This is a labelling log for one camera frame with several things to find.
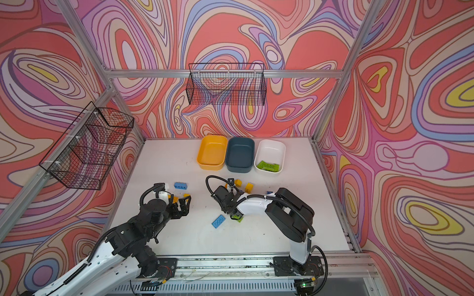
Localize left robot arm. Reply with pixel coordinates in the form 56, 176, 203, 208
22, 183, 191, 296

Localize green lego brick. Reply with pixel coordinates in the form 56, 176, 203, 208
257, 160, 280, 173

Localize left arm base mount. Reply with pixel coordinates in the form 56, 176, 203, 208
141, 258, 178, 280

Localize black wire basket back wall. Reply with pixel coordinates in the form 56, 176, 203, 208
186, 62, 267, 106

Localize yellow plastic bin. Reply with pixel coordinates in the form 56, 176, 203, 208
196, 135, 228, 171

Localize white plastic bin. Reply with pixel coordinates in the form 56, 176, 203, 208
254, 139, 286, 176

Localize black wire basket wall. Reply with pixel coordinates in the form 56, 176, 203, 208
39, 102, 135, 191
186, 62, 267, 106

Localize dark teal plastic bin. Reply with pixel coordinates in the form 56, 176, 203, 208
225, 137, 255, 173

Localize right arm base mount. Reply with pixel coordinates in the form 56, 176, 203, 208
270, 256, 325, 278

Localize yellow lego cube right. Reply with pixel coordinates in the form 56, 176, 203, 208
244, 183, 254, 194

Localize black wire basket left wall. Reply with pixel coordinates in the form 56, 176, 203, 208
39, 102, 135, 191

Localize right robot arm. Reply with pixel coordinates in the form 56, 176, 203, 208
211, 186, 316, 265

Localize green lego brick lowest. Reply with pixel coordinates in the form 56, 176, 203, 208
230, 215, 244, 223

